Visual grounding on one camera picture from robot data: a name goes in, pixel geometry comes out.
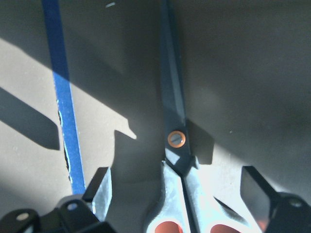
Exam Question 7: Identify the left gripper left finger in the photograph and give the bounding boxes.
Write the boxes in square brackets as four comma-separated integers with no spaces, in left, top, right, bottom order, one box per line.
[82,167,112,221]

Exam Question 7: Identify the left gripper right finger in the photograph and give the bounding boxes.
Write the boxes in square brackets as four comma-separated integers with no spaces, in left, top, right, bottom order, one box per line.
[240,166,281,218]

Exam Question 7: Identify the red white handled scissors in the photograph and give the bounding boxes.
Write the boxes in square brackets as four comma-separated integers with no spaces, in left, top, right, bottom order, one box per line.
[144,0,256,233]

